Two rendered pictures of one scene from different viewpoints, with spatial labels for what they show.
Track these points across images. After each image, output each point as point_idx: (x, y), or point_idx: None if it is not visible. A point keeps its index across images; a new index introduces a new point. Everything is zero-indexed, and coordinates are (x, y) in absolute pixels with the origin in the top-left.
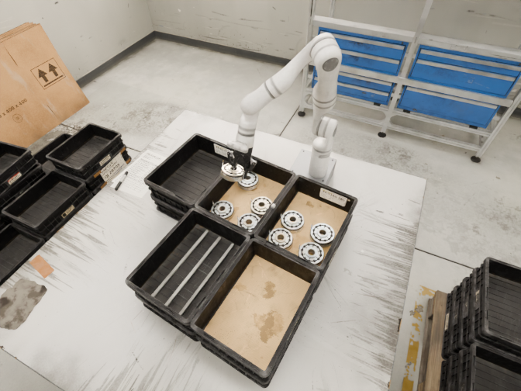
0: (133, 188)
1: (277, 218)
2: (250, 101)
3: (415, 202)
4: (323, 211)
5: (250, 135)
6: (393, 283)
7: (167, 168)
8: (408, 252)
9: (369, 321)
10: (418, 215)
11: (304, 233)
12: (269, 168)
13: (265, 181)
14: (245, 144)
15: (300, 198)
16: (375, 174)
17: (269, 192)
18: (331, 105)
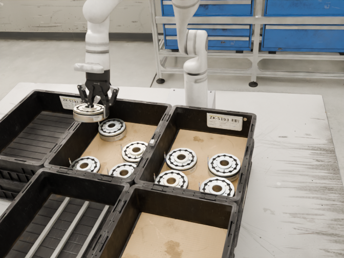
0: None
1: (160, 162)
2: (93, 2)
3: (319, 119)
4: (217, 143)
5: (102, 51)
6: (330, 211)
7: (0, 135)
8: (332, 172)
9: None
10: (327, 131)
11: (200, 172)
12: (136, 108)
13: (135, 127)
14: (99, 64)
15: (184, 136)
16: (263, 101)
17: (143, 136)
18: (195, 1)
